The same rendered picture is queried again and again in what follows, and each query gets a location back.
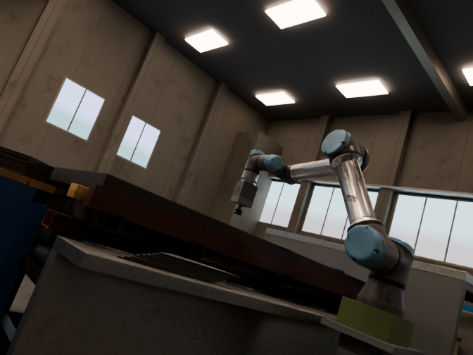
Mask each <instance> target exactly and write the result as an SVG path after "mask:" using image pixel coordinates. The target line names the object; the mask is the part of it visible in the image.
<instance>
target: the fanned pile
mask: <svg viewBox="0 0 473 355"><path fill-rule="evenodd" d="M117 258H120V259H125V260H128V261H132V262H135V263H140V264H142V265H145V266H150V267H153V268H157V269H161V270H165V271H168V272H171V273H176V274H178V275H183V276H186V277H189V278H193V279H197V280H201V281H204V282H209V283H211V282H214V283H216V282H220V281H223V280H226V281H227V280H230V279H234V278H236V279H237V278H241V277H239V276H237V275H233V274H231V273H227V272H225V271H223V270H219V269H217V268H214V267H211V266H207V265H205V264H202V263H199V262H197V261H193V260H191V259H187V258H184V257H182V256H178V255H175V254H169V253H163V252H160V253H154V254H152V253H151V254H139V255H138V254H135V255H134V256H117Z"/></svg>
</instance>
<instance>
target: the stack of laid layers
mask: <svg viewBox="0 0 473 355"><path fill-rule="evenodd" d="M49 179H50V180H49V181H50V182H53V183H56V184H58V185H61V186H64V187H67V188H70V186H71V183H75V184H79V185H82V186H85V187H88V188H89V187H90V185H91V183H92V184H96V185H100V186H102V187H105V188H107V189H110V190H113V191H114V192H118V193H120V194H123V195H125V196H127V197H130V198H133V199H136V200H137V201H141V202H143V203H145V204H148V205H150V206H153V207H155V208H159V209H160V210H163V211H166V212H168V213H171V214H173V215H176V216H179V217H180V218H183V219H186V220H189V221H191V222H193V223H196V224H199V225H202V226H203V227H206V228H209V229H211V230H214V231H216V232H219V233H222V234H224V235H226V236H229V237H232V238H234V239H237V240H239V241H242V242H245V243H247V244H250V245H252V246H254V247H257V248H259V249H262V250H265V251H268V252H270V253H272V254H275V255H277V256H280V257H282V258H284V259H288V260H290V261H293V262H295V263H298V264H300V265H302V266H305V267H307V268H311V269H313V270H316V271H318V272H320V273H323V274H325V275H328V276H330V277H333V278H336V279H338V280H341V281H343V282H346V283H348V284H350V285H353V286H356V287H359V288H361V289H362V287H363V286H364V285H365V283H366V282H363V281H361V280H359V279H356V278H354V277H351V276H349V275H347V274H345V273H342V272H340V271H337V270H334V269H333V268H330V267H328V266H325V265H323V264H321V263H318V262H316V261H314V260H311V259H308V258H306V257H304V256H301V255H300V254H297V253H294V252H292V251H289V250H288V249H285V248H283V247H280V246H278V245H276V244H273V243H271V242H268V241H266V240H264V239H261V238H259V237H256V236H254V235H252V234H249V233H247V232H244V231H243V230H240V229H238V228H235V227H232V226H231V225H228V224H226V223H223V222H221V221H218V220H216V219H214V218H211V217H209V216H206V215H204V214H202V213H199V212H198V211H195V210H192V209H190V208H187V207H186V206H183V205H181V204H178V203H176V202H173V201H171V200H169V199H166V198H164V197H161V196H159V195H157V194H154V193H152V192H150V191H147V190H145V189H142V188H140V187H138V186H136V185H133V184H130V183H128V182H125V181H124V180H121V179H119V178H116V177H114V176H112V175H109V174H107V173H97V172H91V171H85V170H74V169H68V168H58V167H54V170H53V172H52V173H51V176H50V178H49Z"/></svg>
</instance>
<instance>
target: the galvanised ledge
mask: <svg viewBox="0 0 473 355"><path fill-rule="evenodd" d="M52 248H53V249H55V250H56V251H57V252H59V253H60V254H62V255H63V256H64V257H66V258H67V259H68V260H70V261H71V262H73V263H74V264H75V265H76V266H78V267H79V268H83V269H87V270H92V271H96V272H99V273H104V274H107V275H113V276H116V277H119V278H125V279H128V280H133V281H137V282H142V283H146V284H149V285H154V286H157V287H163V288H166V289H171V290H175V291H178V292H183V293H187V294H192V295H196V296H199V297H204V298H208V299H213V300H216V301H221V302H225V303H228V304H233V305H237V306H243V307H246V308H249V309H254V310H258V311H263V312H266V313H272V314H275V315H278V316H284V317H287V318H293V319H296V320H301V321H305V322H308V323H313V324H316V325H322V326H325V327H328V326H326V325H323V324H321V323H320V322H321V319H322V317H323V318H328V319H332V320H336V317H337V315H336V314H333V313H329V312H326V311H321V310H319V309H314V308H311V307H308V306H304V305H301V304H297V303H293V302H291V301H287V300H283V299H279V298H276V297H272V296H269V295H266V294H262V293H259V292H254V291H251V290H249V289H244V288H241V287H237V286H234V285H230V284H227V283H224V282H216V283H214V282H211V283H209V282H204V281H201V280H197V279H193V278H189V277H186V276H183V275H178V274H176V273H171V272H168V271H165V270H161V269H157V268H153V267H150V266H145V265H142V264H140V263H135V262H132V261H128V260H125V259H120V258H117V256H127V255H125V254H121V253H118V252H115V251H111V250H107V249H103V248H101V247H96V246H93V245H90V244H85V243H83V242H78V241H75V240H73V239H68V238H65V237H61V236H58V235H57V237H56V239H55V242H54V243H53V246H52ZM328 328H329V327H328Z"/></svg>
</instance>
